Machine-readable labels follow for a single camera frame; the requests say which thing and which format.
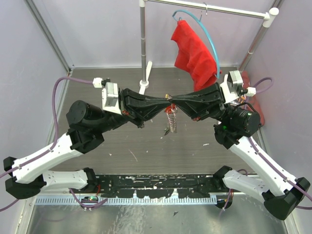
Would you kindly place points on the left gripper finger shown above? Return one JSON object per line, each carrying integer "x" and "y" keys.
{"x": 127, "y": 93}
{"x": 145, "y": 109}

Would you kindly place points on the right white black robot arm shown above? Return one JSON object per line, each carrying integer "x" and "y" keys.
{"x": 279, "y": 191}

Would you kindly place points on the dark red printed shirt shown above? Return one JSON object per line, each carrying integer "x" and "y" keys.
{"x": 252, "y": 100}

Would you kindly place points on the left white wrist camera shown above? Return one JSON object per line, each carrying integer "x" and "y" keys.
{"x": 110, "y": 96}

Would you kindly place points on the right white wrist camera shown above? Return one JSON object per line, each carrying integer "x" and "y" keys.
{"x": 232, "y": 87}

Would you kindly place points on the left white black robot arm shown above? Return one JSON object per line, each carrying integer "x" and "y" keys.
{"x": 32, "y": 174}

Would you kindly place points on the red shirt on hanger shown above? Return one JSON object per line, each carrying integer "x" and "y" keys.
{"x": 194, "y": 57}

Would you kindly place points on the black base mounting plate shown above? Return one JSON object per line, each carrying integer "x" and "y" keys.
{"x": 156, "y": 186}

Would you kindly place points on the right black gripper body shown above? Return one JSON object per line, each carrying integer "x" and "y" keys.
{"x": 218, "y": 113}

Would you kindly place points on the metal numbered keyring organizer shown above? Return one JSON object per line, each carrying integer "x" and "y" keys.
{"x": 171, "y": 126}

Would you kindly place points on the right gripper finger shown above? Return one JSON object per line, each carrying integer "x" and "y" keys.
{"x": 197, "y": 109}
{"x": 212, "y": 92}

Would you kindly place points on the slotted cable duct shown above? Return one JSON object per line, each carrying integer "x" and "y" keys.
{"x": 174, "y": 200}

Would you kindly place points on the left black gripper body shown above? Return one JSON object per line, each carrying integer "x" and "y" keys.
{"x": 139, "y": 122}

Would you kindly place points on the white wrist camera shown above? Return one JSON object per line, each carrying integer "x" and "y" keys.
{"x": 110, "y": 96}
{"x": 232, "y": 87}

